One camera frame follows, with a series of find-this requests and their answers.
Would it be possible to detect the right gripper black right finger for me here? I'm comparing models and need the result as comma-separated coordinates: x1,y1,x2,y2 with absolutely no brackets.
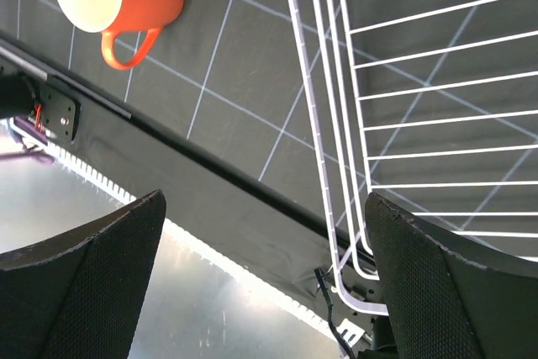
364,193,537,358

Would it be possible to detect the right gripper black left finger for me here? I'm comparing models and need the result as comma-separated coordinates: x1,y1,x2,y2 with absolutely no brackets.
1,190,166,358

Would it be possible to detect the black gridded table mat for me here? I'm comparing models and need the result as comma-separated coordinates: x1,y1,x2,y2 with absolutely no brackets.
0,0,538,259

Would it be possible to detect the slotted cable duct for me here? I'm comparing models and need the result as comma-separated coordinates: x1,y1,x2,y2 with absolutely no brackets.
8,119,337,339

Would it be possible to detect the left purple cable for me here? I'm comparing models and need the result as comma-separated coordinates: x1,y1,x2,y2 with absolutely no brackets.
0,121,55,166

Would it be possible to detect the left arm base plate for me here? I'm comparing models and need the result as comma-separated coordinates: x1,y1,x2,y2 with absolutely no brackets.
33,83,80,143

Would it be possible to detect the white wire dish rack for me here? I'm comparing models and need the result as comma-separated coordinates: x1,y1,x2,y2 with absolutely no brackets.
287,0,537,315

